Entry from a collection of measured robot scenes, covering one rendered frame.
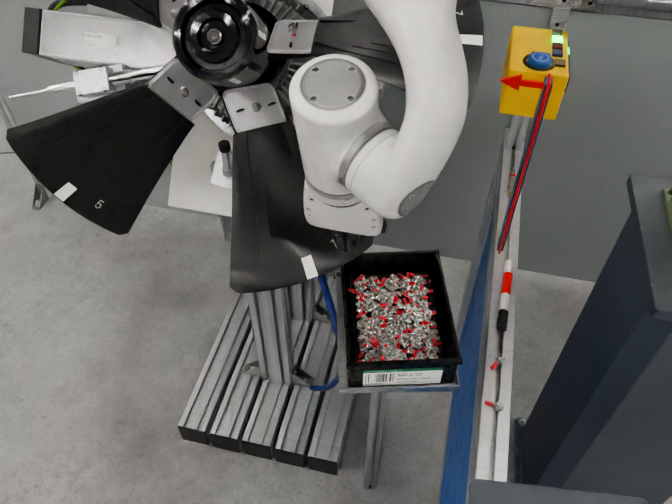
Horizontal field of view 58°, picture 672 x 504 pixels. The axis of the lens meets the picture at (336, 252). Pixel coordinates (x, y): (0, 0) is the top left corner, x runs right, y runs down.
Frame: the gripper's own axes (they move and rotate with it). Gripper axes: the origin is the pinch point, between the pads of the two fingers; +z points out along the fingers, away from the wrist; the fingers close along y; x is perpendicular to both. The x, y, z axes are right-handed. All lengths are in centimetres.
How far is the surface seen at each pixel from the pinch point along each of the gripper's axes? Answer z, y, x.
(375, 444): 75, -7, 17
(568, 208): 89, -50, -65
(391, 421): 105, -9, 6
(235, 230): -1.5, 15.3, 2.8
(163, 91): -7.4, 30.2, -14.3
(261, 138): -4.8, 14.7, -10.6
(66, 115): -7.7, 42.4, -7.5
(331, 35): -12.7, 6.9, -23.6
